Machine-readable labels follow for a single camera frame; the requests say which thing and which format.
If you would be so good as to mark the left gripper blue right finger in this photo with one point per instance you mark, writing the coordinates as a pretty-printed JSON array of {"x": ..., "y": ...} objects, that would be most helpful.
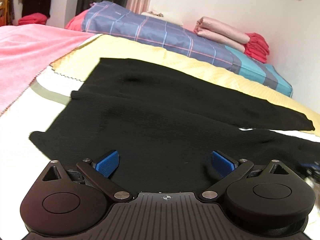
[{"x": 230, "y": 170}]

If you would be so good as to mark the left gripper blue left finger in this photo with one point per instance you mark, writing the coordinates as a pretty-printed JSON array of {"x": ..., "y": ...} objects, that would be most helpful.
[{"x": 97, "y": 173}]

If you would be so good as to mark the yellow quilted bed cover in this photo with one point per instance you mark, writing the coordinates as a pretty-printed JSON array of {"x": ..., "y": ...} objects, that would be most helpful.
[{"x": 79, "y": 63}]

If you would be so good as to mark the folded red cloth stack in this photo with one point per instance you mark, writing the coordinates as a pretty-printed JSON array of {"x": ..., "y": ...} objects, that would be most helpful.
[{"x": 257, "y": 47}]

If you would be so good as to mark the pink fleece blanket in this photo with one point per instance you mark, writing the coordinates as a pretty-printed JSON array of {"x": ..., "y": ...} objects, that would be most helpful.
[{"x": 26, "y": 50}]

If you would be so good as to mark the folded pink satin bedding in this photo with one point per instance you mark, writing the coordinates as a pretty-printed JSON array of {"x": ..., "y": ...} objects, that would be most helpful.
[{"x": 222, "y": 33}]

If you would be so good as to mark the red pillow behind quilt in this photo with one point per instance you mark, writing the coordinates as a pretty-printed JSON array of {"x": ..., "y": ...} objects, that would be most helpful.
[{"x": 75, "y": 23}]

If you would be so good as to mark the blue plaid folded quilt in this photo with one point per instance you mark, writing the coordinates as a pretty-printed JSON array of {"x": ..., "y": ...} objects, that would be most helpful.
[{"x": 112, "y": 19}]

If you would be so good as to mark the red cloth pile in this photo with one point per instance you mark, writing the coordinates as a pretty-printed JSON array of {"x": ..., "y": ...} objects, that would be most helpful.
[{"x": 36, "y": 18}]

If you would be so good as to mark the wooden shelf unit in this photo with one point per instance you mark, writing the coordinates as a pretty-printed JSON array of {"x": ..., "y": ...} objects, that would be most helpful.
[{"x": 4, "y": 8}]

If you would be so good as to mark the cream pillow by wall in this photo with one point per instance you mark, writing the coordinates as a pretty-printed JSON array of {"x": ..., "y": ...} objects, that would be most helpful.
[{"x": 161, "y": 16}]

